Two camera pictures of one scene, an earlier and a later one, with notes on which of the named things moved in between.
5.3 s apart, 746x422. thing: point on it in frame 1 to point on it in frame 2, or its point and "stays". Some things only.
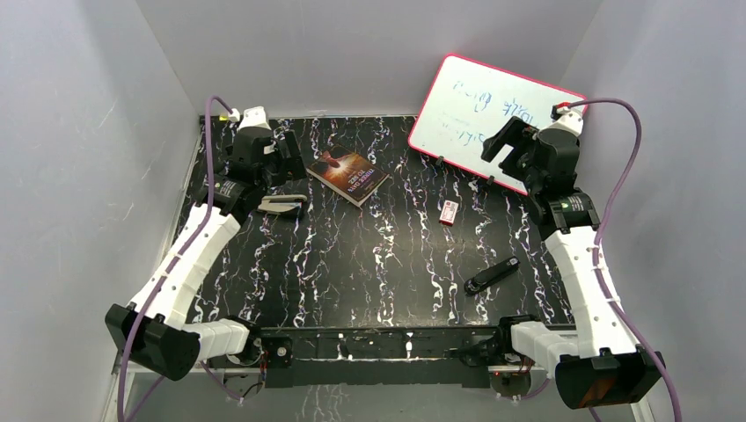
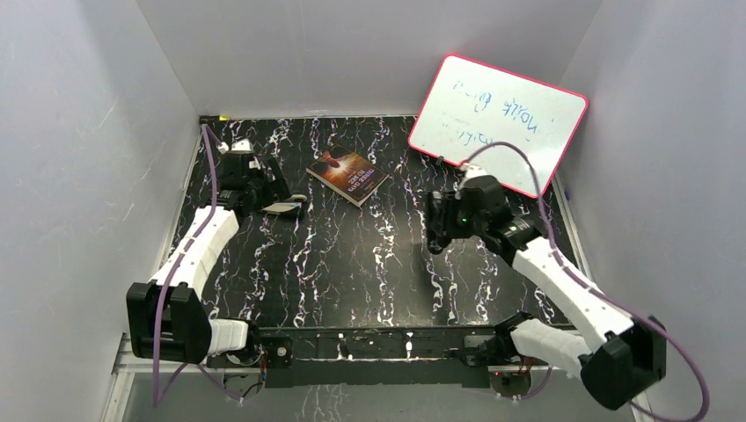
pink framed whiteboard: (469, 101) stays
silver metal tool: (280, 203) stays
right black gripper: (515, 133) to (442, 224)
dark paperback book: (347, 174) stays
